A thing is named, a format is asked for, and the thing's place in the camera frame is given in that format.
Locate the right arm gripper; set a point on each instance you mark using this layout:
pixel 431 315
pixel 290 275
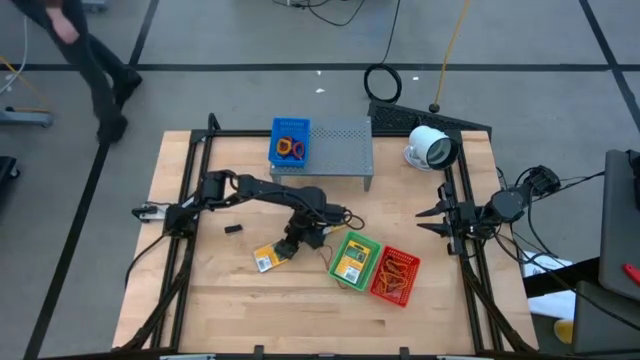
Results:
pixel 462 217

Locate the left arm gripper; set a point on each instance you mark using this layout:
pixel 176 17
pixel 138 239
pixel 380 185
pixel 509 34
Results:
pixel 307 227

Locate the green plastic basket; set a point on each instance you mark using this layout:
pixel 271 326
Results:
pixel 357 286

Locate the orange rubber band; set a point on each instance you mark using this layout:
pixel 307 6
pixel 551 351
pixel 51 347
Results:
pixel 387 285

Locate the blue plastic basket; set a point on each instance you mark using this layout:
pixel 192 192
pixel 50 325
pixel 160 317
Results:
pixel 275 160

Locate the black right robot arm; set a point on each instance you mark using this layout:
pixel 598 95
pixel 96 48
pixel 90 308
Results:
pixel 507 205

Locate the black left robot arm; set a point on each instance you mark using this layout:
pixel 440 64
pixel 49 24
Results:
pixel 270 192

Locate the red plastic basket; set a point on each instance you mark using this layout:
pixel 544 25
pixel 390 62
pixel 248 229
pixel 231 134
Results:
pixel 412 270

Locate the small black object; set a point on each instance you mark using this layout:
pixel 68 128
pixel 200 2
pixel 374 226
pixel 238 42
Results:
pixel 233 229

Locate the black perforated panel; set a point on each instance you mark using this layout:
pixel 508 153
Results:
pixel 395 120

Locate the grey perforated metal shelf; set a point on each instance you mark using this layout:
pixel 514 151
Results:
pixel 340 150

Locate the white sheet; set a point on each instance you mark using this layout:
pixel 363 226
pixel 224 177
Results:
pixel 555 305

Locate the yellow object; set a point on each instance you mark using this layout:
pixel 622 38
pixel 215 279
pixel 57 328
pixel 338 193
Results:
pixel 564 332

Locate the grey furniture panel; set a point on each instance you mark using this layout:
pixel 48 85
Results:
pixel 605 325
pixel 620 225

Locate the small red tool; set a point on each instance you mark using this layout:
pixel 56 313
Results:
pixel 632 274

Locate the person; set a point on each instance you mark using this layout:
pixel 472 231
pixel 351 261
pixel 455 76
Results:
pixel 95 75

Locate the black floor object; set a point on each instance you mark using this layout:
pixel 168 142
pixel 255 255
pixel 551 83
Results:
pixel 7 167

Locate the grey floor base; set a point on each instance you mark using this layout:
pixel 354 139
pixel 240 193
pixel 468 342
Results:
pixel 25 117

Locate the grey floor object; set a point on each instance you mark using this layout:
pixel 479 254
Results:
pixel 97 4

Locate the person's hand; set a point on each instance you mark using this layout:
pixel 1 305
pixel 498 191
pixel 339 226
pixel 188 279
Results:
pixel 62 27

